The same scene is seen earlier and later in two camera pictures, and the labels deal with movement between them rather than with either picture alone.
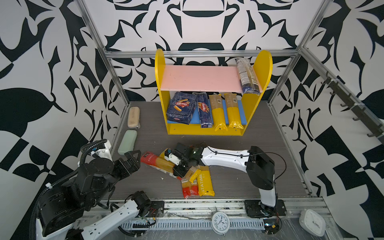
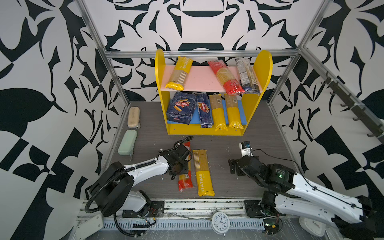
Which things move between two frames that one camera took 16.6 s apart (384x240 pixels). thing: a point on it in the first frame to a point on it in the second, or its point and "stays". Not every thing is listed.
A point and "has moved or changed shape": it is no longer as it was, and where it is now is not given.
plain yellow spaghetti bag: (219, 120) stays
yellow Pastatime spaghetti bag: (186, 180) to (179, 76)
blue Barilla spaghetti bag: (205, 111) stays
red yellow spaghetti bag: (159, 163) has moved or changed shape
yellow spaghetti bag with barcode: (233, 111) stays
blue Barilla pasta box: (180, 107) stays
